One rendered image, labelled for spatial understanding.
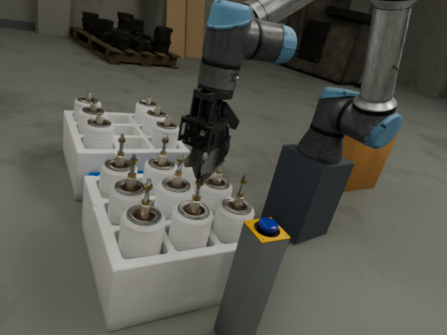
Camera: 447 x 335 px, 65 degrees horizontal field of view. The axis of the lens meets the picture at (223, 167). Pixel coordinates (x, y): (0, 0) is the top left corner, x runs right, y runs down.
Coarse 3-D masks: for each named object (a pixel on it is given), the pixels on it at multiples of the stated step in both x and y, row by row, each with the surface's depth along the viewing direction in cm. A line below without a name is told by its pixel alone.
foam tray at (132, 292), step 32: (96, 192) 93; (96, 224) 84; (96, 256) 85; (160, 256) 77; (192, 256) 79; (224, 256) 83; (96, 288) 86; (128, 288) 74; (160, 288) 79; (192, 288) 84; (224, 288) 89; (128, 320) 79
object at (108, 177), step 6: (102, 168) 92; (102, 174) 92; (108, 174) 91; (114, 174) 91; (120, 174) 91; (126, 174) 92; (102, 180) 93; (108, 180) 91; (114, 180) 91; (102, 186) 93; (108, 186) 92; (102, 192) 94; (108, 192) 93; (102, 198) 95; (108, 198) 94
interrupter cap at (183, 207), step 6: (180, 204) 83; (186, 204) 84; (204, 204) 85; (180, 210) 81; (186, 210) 82; (204, 210) 83; (186, 216) 79; (192, 216) 80; (198, 216) 80; (204, 216) 80
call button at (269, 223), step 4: (260, 220) 70; (264, 220) 70; (268, 220) 70; (272, 220) 71; (260, 224) 69; (264, 224) 69; (268, 224) 69; (272, 224) 69; (276, 224) 70; (260, 228) 70; (264, 228) 68; (268, 228) 68; (272, 228) 68; (276, 228) 69; (264, 232) 69; (268, 232) 69; (272, 232) 69
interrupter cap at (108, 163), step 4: (108, 160) 95; (112, 160) 95; (124, 160) 97; (128, 160) 97; (108, 164) 93; (112, 164) 94; (124, 164) 95; (128, 164) 95; (108, 168) 91; (112, 168) 91; (116, 168) 92; (120, 168) 92; (124, 168) 93; (128, 168) 93
